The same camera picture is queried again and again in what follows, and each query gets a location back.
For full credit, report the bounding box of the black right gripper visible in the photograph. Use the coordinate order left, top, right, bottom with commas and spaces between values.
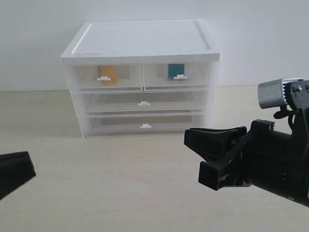
184, 120, 309, 205

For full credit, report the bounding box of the white bottle blue label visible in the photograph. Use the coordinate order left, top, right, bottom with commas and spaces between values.
168, 63, 195, 80

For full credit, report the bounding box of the yellow cheese block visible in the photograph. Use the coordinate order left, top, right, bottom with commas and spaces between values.
97, 65, 117, 85

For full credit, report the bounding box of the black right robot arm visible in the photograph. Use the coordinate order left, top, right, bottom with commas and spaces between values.
184, 119, 309, 206

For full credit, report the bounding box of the clear bottom wide drawer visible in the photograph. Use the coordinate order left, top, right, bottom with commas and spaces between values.
88, 114, 204, 133

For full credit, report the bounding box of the clear wide drawer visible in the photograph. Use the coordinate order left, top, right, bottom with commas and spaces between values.
81, 91, 206, 114
88, 114, 204, 133

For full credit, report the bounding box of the clear middle wide drawer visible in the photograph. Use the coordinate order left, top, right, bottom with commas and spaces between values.
81, 91, 206, 114

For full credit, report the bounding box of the white plastic drawer cabinet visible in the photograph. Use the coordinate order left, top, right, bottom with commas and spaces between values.
61, 19, 222, 138

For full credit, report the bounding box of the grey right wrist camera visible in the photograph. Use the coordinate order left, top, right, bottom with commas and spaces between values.
257, 77, 309, 136

